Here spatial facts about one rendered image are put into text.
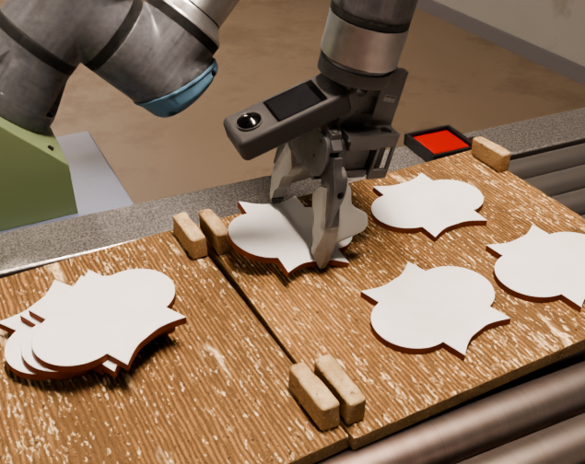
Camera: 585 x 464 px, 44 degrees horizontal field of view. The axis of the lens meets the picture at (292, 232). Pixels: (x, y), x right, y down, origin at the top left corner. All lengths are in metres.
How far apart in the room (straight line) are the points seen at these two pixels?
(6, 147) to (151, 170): 1.98
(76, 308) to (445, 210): 0.43
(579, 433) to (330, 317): 0.24
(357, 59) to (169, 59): 0.39
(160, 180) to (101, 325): 2.19
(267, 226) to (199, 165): 2.15
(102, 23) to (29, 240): 0.29
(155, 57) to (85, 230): 0.25
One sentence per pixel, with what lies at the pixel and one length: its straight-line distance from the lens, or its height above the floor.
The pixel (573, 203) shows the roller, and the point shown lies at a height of 0.92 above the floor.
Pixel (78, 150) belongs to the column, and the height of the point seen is 0.87.
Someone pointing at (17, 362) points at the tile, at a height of 0.95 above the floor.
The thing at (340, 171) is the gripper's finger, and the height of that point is 1.05.
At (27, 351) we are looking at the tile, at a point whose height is 0.96.
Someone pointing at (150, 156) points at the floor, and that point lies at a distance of 3.03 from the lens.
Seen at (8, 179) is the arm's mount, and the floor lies 0.94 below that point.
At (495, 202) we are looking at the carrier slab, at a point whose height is 0.94.
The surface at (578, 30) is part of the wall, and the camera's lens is 3.93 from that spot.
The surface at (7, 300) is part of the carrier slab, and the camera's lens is 0.78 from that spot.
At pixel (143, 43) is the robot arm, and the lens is 0.99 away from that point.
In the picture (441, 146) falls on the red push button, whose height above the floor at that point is 0.93.
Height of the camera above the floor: 1.40
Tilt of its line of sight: 34 degrees down
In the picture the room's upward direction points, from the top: straight up
